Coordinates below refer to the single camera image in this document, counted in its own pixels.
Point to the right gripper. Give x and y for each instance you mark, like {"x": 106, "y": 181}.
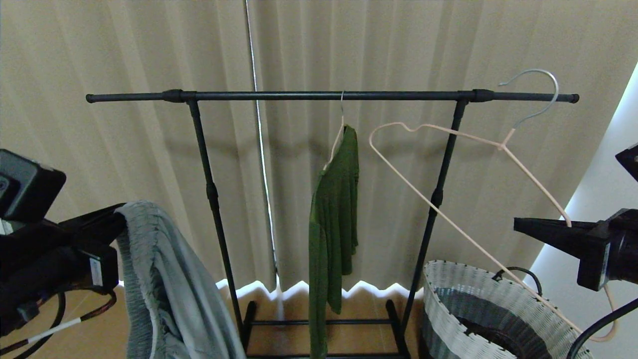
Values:
{"x": 618, "y": 249}

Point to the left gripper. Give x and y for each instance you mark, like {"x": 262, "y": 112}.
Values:
{"x": 65, "y": 274}

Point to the pale grey shorts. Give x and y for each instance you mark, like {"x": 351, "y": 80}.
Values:
{"x": 169, "y": 284}

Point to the pink clothes hanger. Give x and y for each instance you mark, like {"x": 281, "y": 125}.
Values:
{"x": 339, "y": 139}
{"x": 501, "y": 145}

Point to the green shirt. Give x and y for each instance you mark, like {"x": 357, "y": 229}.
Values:
{"x": 331, "y": 224}

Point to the white laundry basket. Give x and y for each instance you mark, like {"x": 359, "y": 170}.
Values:
{"x": 448, "y": 284}

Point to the black clothes rack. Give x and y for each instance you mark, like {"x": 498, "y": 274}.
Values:
{"x": 299, "y": 95}

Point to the beige curtain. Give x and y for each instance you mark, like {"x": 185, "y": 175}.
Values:
{"x": 124, "y": 50}

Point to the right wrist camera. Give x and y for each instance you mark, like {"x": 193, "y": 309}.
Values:
{"x": 630, "y": 162}

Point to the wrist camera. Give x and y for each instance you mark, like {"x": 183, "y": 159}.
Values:
{"x": 25, "y": 184}
{"x": 630, "y": 162}

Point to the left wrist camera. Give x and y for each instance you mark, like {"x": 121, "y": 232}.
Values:
{"x": 25, "y": 184}

